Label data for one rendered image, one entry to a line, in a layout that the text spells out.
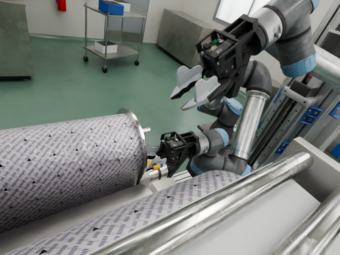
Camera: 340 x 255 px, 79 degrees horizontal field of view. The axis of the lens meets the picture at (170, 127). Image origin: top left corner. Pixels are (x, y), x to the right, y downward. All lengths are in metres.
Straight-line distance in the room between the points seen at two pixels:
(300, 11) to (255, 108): 0.41
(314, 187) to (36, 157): 0.31
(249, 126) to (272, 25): 0.44
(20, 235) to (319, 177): 0.34
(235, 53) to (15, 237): 0.44
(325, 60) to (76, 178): 0.71
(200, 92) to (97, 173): 0.24
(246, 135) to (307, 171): 0.64
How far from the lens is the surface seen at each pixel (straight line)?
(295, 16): 0.53
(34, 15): 4.93
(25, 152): 0.33
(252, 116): 0.84
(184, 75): 0.45
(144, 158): 0.36
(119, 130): 0.36
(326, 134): 1.49
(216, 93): 0.43
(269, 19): 0.49
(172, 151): 0.59
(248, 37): 0.46
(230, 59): 0.42
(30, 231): 0.35
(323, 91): 1.20
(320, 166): 0.19
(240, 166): 0.81
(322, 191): 0.20
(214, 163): 0.79
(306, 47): 0.57
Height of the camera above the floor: 1.54
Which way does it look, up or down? 35 degrees down
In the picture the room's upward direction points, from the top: 17 degrees clockwise
